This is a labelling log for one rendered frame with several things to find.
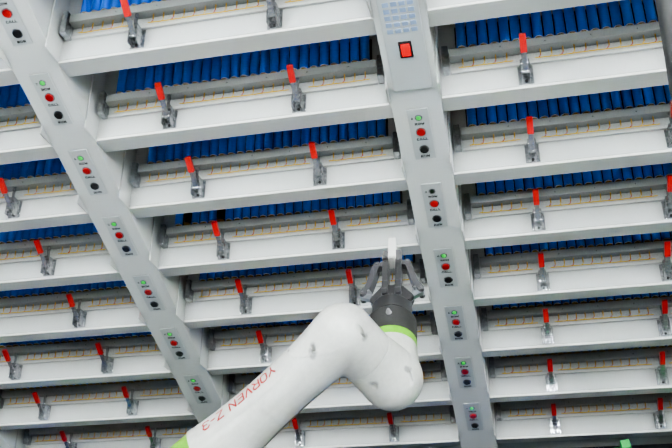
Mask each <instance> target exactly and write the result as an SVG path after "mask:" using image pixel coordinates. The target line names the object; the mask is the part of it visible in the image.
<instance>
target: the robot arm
mask: <svg viewBox="0 0 672 448"><path fill-rule="evenodd" d="M393 268H394V269H395V284H394V285H390V269H393ZM403 269H405V270H406V273H407V275H408V278H409V280H410V283H411V285H412V293H411V292H410V291H409V290H408V289H406V288H405V287H404V286H403ZM381 272H382V287H381V288H380V289H379V290H378V291H377V292H376V293H375V294H374V295H373V292H374V290H375V287H376V284H377V282H378V279H379V277H380V274H381ZM359 295H360V300H361V303H366V302H369V303H371V307H372V313H371V314H370V316H369V315H368V314H367V313H366V312H365V311H364V310H363V309H362V308H360V307H359V306H357V305H354V304H351V303H344V302H342V303H335V304H332V305H329V306H328V307H326V308H324V309H323V310H322V311H321V312H320V313H319V314H318V315H317V316H316V318H315V319H314V320H313V321H312V322H311V323H310V325H309V326H308V327H307V328H306V329H305V330H304V332H303V333H302V334H301V335H300V336H299V337H298V338H297V339H296V340H295V341H294V343H293V344H292V345H291V346H290V347H289V348H288V349H286V350H285V351H284V352H283V353H282V354H281V355H280V356H279V357H278V358H277V359H276V360H275V361H274V362H273V363H272V364H271V365H270V366H269V367H268V368H267V369H266V370H265V371H263V372H262V373H261V374H260V375H259V376H258V377H257V378H256V379H255V380H254V381H252V382H251V383H250V384H249V385H248V386H247V387H245V388H244V389H243V390H242V391H241V392H240V393H238V394H237V395H236V396H235V397H234V398H232V399H231V400H230V401H229V402H227V403H226V404H225V405H224V406H222V407H221V408H220V409H218V410H217V411H216V412H214V413H213V414H212V415H210V416H209V417H208V418H206V419H205V420H204V421H202V422H201V423H199V424H198V425H197V426H195V427H194V428H192V429H191V430H189V431H188V432H187V434H186V435H185V436H183V437H182V438H181V439H180V440H178V441H177V442H176V443H175V444H174V445H172V446H171V447H170V448H265V447H266V446H267V445H268V443H269V442H270V441H271V440H272V439H273V438H274V437H275V436H276V435H277V434H278V433H279V432H280V431H281V430H282V429H283V428H284V427H285V426H286V425H287V424H288V423H289V422H290V421H292V420H293V419H294V418H295V417H296V416H297V415H298V414H299V413H300V412H301V411H302V410H303V409H305V408H306V407H307V406H308V405H309V404H310V403H311V402H312V401H314V400H315V399H316V398H317V397H318V396H319V395H321V394H322V393H323V392H324V391H325V390H326V388H328V387H329V386H330V385H331V384H333V383H334V382H335V381H336V380H338V379H339V378H340V377H346V378H347V379H348V380H349V381H350V382H351V383H352V384H353V385H354V386H356V388H357V389H358V390H359V391H360V392H361V393H362V394H363V395H364V396H365V397H366V399H367V400H368V401H369V402H370V403H371V404H373V405H374V406H375V407H377V408H379V409H382V410H385V411H399V410H402V409H405V408H407V407H408V406H410V405H411V404H412V403H414V402H415V400H416V399H417V398H418V396H419V395H420V393H421V390H422V387H423V372H422V368H421V366H420V363H419V359H418V351H417V321H416V318H415V316H414V315H413V314H412V305H413V304H414V302H415V300H414V299H416V298H418V297H420V298H425V289H424V286H423V285H422V284H421V283H420V282H419V281H418V278H417V276H416V273H415V271H414V268H413V266H412V263H411V261H410V259H405V260H402V251H401V249H398V250H397V243H396V236H392V237H391V236H390V237H388V251H384V252H383V257H382V262H380V263H379V262H374V264H373V266H372V269H371V271H370V274H369V276H368V279H367V281H366V284H365V286H364V287H363V288H362V289H361V290H360V291H359Z"/></svg>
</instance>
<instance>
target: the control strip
mask: <svg viewBox="0 0 672 448"><path fill-rule="evenodd" d="M376 1H377V6H378V11H379V16H380V21H381V26H382V31H383V36H384V41H385V46H386V51H387V56H388V61H389V66H390V71H391V76H392V81H393V86H394V91H395V92H399V91H407V90H415V89H423V88H431V87H432V83H431V77H430V71H429V65H428V59H427V53H426V47H425V41H424V35H423V29H422V23H421V17H420V11H419V5H418V0H376Z"/></svg>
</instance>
